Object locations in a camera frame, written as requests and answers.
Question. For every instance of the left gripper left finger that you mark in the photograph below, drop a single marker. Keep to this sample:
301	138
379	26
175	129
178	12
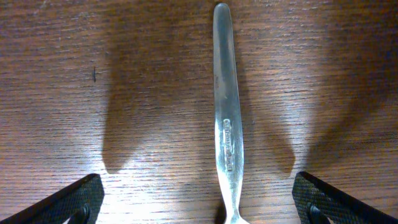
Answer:
80	202

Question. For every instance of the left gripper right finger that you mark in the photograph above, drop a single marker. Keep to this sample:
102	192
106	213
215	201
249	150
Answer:
319	202

